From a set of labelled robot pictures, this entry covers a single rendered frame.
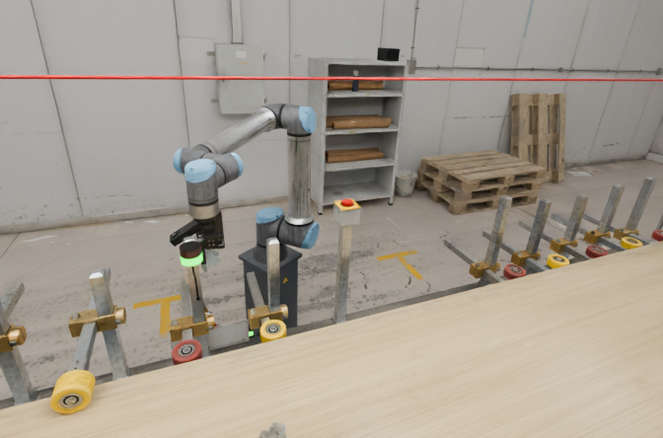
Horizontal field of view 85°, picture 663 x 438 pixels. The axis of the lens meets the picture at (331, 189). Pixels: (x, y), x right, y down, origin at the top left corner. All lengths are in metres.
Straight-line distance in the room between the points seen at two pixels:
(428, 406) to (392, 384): 0.10
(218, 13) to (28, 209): 2.43
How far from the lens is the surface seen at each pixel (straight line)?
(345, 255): 1.33
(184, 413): 1.08
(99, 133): 3.86
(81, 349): 1.23
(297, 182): 1.76
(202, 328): 1.34
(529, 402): 1.20
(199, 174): 1.13
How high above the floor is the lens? 1.74
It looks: 23 degrees down
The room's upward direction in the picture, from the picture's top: 3 degrees clockwise
